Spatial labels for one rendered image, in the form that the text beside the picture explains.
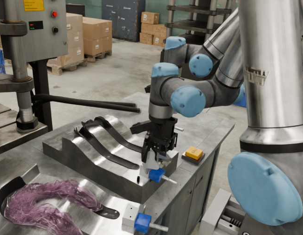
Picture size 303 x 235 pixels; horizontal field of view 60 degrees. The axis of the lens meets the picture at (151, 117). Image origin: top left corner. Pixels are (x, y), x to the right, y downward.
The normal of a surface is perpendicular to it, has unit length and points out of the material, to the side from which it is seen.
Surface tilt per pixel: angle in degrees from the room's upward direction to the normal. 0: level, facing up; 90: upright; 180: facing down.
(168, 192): 0
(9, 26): 90
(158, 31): 87
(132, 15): 90
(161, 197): 0
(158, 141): 90
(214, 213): 0
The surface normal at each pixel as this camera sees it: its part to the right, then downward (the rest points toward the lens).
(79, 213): 0.53, -0.70
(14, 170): 0.08, -0.89
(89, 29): -0.33, 0.39
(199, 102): 0.43, 0.43
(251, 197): -0.88, 0.26
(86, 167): -0.54, 0.33
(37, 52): 0.84, 0.30
